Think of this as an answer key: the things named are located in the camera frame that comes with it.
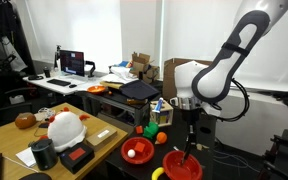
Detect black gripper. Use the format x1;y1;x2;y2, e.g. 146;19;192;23
181;108;201;144

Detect red plastic bowl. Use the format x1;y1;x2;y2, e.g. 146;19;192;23
162;149;204;180
120;136;156;165

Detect orange bowl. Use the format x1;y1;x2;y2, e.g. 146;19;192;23
86;84;108;95

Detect wooden shape sorter box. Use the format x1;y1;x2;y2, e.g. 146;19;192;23
149;99;174;128

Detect orange ball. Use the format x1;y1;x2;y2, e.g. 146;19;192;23
156;131;168;145

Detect green toy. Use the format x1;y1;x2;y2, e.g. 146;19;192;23
142;121;160;140

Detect blue white toothpaste tube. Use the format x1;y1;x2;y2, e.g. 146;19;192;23
151;97;165;114

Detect red cube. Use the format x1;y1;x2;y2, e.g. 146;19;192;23
133;141;147;154

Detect yellow banana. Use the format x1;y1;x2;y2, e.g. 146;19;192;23
151;166;166;180

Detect large cardboard box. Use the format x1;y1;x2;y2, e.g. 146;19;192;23
162;57;215;101

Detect white ball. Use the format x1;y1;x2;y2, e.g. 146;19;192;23
127;148;137;159

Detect black metal table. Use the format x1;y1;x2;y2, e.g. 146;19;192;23
75;89;152;126

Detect small open cardboard box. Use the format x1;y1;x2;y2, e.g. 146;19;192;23
129;52;161;84

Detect white paper pile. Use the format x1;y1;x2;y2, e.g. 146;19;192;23
98;65;140;85

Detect flat tan cardboard box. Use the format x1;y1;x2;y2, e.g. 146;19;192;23
84;124;118;151

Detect black box red top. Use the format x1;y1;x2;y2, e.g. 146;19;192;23
58;142;96;174

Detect white desk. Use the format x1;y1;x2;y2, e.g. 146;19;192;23
22;71;108;96

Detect white plush toy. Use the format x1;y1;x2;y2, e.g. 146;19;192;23
47;106;91;153

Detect computer monitor lit screen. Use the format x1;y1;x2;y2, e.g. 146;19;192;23
59;49;86;78

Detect black cylinder speaker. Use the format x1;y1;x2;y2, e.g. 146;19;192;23
30;137;59;171

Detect black webcam stand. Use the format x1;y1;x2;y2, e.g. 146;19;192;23
53;44;62;71

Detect black cup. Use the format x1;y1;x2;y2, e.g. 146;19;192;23
43;66;52;79

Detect black rounded mouse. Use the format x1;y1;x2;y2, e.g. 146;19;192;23
18;171;53;180

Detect black headphones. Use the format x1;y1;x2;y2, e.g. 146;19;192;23
27;74;44;81

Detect brown ball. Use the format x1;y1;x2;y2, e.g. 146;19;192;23
14;111;38;130

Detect white paper sheet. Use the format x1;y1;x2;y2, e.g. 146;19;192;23
15;146;38;168

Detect black office chair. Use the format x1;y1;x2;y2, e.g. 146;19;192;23
0;85;35;132

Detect wooden table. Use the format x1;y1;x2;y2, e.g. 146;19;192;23
0;102;129;180

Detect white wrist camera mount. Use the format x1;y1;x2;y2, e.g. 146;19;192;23
200;101;222;118

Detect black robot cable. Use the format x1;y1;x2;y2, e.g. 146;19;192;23
213;78;251;123

